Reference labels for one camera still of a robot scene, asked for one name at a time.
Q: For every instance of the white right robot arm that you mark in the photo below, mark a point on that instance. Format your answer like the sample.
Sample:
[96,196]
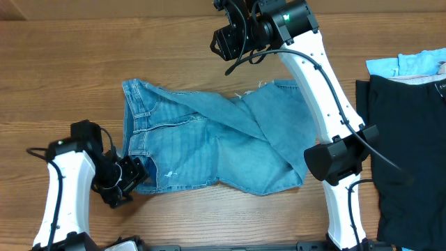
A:
[289,29]

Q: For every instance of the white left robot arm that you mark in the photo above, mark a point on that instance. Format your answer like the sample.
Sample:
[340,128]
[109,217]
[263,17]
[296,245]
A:
[78,165]

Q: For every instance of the light blue denim jeans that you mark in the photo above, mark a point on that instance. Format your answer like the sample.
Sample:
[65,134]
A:
[190,139]

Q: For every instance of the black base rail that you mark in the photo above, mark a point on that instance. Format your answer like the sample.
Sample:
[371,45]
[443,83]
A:
[244,247]

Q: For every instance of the light blue folded cloth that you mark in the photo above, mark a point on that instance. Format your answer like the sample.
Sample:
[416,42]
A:
[415,69]

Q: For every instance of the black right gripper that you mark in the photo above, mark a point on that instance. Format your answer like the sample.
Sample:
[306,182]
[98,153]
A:
[234,48]

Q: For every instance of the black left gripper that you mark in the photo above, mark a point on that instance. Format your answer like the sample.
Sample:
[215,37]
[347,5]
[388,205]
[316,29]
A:
[136,172]

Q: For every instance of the black folded garment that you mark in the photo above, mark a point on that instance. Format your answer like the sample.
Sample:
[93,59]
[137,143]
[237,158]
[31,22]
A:
[410,177]

